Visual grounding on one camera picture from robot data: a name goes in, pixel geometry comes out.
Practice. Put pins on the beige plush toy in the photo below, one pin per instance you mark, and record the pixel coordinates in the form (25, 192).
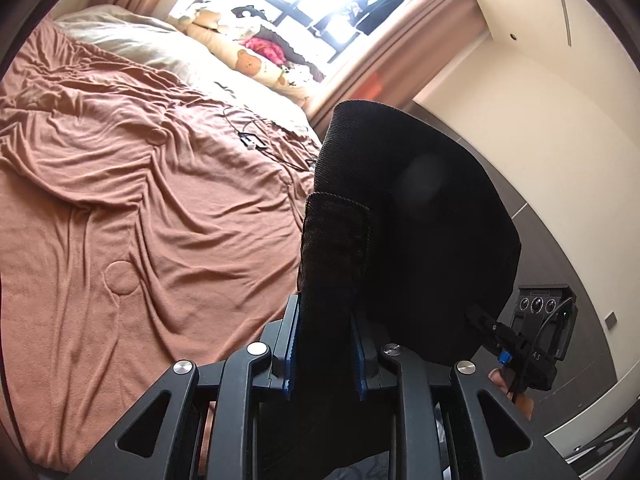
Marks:
(197, 16)

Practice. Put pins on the brown blanket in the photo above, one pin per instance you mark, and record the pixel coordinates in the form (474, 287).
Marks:
(125, 210)

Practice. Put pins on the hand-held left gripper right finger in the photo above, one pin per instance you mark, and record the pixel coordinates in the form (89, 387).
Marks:
(357, 360)

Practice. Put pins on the pink cloth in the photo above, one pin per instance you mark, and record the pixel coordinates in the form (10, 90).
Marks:
(262, 47)

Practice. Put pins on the person's right hand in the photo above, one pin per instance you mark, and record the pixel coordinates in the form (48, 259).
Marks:
(515, 400)

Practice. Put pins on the dark hanging clothes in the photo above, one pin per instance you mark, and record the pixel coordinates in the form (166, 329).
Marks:
(375, 7)

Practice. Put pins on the wall socket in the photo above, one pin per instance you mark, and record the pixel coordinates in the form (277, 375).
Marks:
(612, 320)

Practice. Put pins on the cream bear print pillow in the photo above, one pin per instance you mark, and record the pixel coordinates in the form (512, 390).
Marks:
(250, 60)

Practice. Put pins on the black pants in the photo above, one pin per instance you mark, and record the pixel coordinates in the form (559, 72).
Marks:
(425, 235)

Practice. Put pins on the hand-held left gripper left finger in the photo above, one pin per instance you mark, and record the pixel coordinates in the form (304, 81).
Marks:
(292, 360)

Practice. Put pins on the pink curtain with orange patch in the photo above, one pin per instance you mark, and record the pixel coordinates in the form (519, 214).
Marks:
(400, 60)

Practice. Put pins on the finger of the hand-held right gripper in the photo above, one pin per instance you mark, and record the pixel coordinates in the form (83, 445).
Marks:
(485, 324)

